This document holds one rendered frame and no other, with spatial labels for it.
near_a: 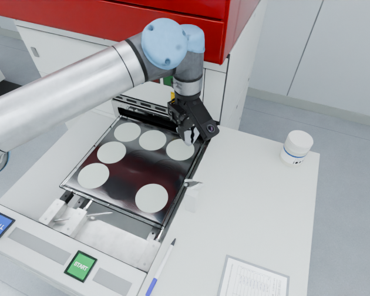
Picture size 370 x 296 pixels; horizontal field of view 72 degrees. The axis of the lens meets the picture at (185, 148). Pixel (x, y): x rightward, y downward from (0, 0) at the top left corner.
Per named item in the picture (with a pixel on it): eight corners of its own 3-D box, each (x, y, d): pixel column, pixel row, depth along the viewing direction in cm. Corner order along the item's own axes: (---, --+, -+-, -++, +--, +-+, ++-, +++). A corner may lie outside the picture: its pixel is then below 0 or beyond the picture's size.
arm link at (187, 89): (209, 76, 63) (182, 87, 60) (208, 91, 66) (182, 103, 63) (190, 62, 67) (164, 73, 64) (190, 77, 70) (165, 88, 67)
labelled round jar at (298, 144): (281, 147, 83) (289, 127, 76) (303, 154, 82) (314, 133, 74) (276, 163, 79) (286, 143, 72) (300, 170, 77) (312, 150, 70)
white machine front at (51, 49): (56, 96, 123) (13, 9, 93) (217, 145, 103) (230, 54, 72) (51, 100, 121) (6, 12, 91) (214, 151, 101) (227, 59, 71)
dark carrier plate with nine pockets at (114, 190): (122, 117, 103) (121, 116, 102) (202, 142, 94) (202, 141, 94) (65, 185, 82) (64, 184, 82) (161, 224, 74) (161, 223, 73)
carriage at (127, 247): (61, 205, 82) (57, 201, 80) (162, 250, 73) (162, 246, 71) (43, 228, 78) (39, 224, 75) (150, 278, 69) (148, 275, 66)
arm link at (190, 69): (161, 26, 56) (196, 19, 58) (164, 70, 64) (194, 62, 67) (175, 41, 51) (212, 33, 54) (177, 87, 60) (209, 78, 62)
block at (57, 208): (60, 202, 80) (56, 197, 78) (69, 206, 79) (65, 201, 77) (41, 225, 75) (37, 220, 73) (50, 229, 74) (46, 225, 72)
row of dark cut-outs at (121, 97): (112, 96, 103) (111, 91, 101) (215, 126, 92) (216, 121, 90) (111, 97, 103) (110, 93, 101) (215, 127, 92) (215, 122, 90)
